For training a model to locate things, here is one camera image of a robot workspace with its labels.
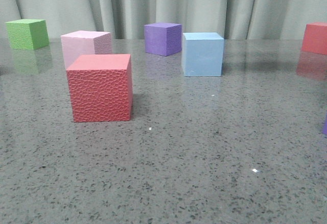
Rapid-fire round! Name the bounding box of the light blue foam cube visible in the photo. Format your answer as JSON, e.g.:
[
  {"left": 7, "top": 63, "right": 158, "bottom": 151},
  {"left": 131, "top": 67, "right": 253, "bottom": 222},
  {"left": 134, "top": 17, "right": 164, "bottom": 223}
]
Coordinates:
[{"left": 181, "top": 32, "right": 224, "bottom": 77}]

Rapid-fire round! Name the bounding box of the purple foam cube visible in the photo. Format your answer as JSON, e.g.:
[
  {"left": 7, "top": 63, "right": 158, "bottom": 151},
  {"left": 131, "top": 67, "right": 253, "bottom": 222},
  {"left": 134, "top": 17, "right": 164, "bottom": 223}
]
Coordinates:
[{"left": 144, "top": 22, "right": 182, "bottom": 56}]

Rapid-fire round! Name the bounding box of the large red textured cube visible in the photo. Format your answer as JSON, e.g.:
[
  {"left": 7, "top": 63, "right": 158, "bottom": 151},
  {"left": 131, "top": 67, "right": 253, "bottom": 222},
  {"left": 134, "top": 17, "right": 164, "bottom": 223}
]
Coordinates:
[{"left": 66, "top": 54, "right": 133, "bottom": 122}]

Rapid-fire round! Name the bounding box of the pink foam cube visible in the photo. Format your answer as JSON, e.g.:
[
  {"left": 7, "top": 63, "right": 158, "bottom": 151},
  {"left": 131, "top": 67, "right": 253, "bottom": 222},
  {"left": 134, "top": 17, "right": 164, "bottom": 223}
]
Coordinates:
[{"left": 61, "top": 31, "right": 112, "bottom": 68}]

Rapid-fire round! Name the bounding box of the grey-green curtain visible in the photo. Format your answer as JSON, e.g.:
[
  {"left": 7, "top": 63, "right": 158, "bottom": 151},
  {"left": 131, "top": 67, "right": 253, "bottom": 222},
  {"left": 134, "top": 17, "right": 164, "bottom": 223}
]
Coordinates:
[{"left": 1, "top": 0, "right": 326, "bottom": 39}]

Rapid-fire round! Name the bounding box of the green foam cube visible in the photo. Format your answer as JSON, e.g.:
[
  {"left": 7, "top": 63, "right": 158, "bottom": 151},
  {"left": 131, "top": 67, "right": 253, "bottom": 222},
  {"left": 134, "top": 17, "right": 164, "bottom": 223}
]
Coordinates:
[{"left": 6, "top": 19, "right": 50, "bottom": 50}]

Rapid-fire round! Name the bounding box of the purple cube at edge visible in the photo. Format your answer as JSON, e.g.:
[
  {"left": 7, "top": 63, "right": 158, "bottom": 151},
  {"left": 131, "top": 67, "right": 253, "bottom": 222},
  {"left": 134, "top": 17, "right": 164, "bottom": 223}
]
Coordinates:
[{"left": 322, "top": 116, "right": 327, "bottom": 135}]

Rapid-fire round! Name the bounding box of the red cube at right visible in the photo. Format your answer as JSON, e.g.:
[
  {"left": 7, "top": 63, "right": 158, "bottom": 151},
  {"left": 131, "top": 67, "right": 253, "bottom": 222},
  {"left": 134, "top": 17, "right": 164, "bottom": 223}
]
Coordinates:
[{"left": 301, "top": 22, "right": 327, "bottom": 55}]

